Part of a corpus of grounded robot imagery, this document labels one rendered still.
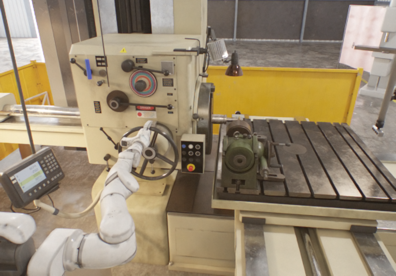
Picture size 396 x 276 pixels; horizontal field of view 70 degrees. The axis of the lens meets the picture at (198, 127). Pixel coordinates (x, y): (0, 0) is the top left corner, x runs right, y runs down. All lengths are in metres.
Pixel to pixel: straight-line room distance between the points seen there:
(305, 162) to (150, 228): 1.35
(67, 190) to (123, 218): 3.13
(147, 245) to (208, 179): 0.77
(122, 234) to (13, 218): 0.24
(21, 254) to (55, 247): 0.07
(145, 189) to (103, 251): 1.83
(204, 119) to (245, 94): 2.39
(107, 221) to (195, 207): 1.64
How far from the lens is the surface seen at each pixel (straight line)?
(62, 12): 2.72
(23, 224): 0.77
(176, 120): 1.87
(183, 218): 2.38
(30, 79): 5.10
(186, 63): 1.75
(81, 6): 2.64
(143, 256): 2.79
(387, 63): 7.67
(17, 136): 2.86
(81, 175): 4.12
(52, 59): 2.86
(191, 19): 2.37
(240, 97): 4.33
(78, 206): 3.61
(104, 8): 2.55
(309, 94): 4.45
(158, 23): 2.42
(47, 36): 2.84
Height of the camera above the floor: 2.16
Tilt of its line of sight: 25 degrees down
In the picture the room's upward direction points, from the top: straight up
